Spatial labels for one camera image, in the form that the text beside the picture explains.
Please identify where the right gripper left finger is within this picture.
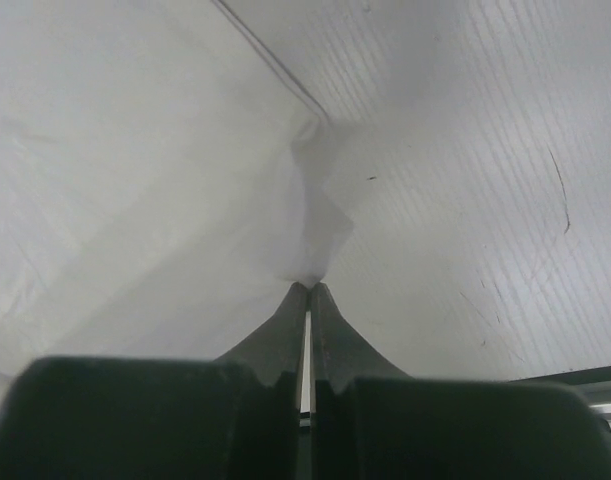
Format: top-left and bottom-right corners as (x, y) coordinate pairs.
(216, 283), (308, 479)

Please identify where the white t shirt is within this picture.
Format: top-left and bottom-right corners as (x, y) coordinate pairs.
(0, 1), (352, 392)

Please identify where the aluminium rail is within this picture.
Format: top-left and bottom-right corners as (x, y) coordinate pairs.
(520, 365), (611, 431)

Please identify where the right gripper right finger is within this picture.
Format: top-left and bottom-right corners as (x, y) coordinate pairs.
(309, 282), (409, 479)

